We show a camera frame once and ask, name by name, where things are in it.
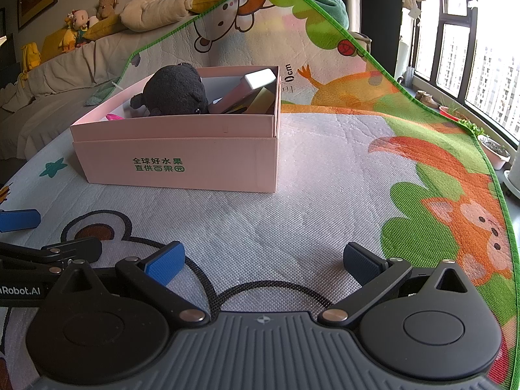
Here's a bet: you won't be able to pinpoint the pink flower pot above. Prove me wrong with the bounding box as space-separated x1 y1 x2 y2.
477 135 512 170

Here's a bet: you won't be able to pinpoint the white tall plant pot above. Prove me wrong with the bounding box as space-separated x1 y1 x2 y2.
504 168 520 201

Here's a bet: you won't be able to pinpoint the green potted plant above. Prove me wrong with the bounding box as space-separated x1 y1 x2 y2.
457 120 486 139

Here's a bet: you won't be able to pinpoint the black window frame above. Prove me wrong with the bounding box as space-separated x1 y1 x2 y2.
402 0 520 151

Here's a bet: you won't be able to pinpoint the grey covered sofa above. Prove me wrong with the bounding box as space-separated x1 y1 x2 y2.
0 0 253 175

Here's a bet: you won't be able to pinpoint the pink cardboard box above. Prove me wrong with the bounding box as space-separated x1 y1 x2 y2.
69 64 283 193

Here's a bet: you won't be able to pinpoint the green towel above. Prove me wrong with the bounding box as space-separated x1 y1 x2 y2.
292 0 350 29

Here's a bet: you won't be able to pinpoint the yellow block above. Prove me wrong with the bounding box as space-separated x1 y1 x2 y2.
246 87 277 115

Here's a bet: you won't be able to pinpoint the small yellow plush toy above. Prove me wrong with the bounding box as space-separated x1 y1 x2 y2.
59 26 80 53

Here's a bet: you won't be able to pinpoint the large yellow plush toy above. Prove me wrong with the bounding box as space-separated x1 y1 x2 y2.
18 43 43 80

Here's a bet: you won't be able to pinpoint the cream pillow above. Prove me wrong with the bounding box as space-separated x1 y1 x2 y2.
120 0 198 33

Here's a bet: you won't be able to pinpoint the beige shoes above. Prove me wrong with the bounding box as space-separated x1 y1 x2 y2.
414 90 441 110

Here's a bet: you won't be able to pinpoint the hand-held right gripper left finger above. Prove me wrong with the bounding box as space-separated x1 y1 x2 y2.
60 241 211 328

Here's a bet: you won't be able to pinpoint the brown plush toy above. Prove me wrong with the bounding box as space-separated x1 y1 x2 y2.
96 0 120 21

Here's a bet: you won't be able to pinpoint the printed cartoon play mat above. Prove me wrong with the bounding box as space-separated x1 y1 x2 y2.
0 0 520 390

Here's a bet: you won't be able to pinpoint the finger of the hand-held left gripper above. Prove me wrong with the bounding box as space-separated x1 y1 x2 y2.
0 209 41 233
0 236 103 277

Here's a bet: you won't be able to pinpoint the black plush toy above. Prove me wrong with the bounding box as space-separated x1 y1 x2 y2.
130 63 210 118

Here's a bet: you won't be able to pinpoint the white tall bin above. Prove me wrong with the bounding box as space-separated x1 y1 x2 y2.
393 41 411 86

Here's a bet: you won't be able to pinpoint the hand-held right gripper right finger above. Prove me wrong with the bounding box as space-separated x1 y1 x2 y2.
318 241 473 328

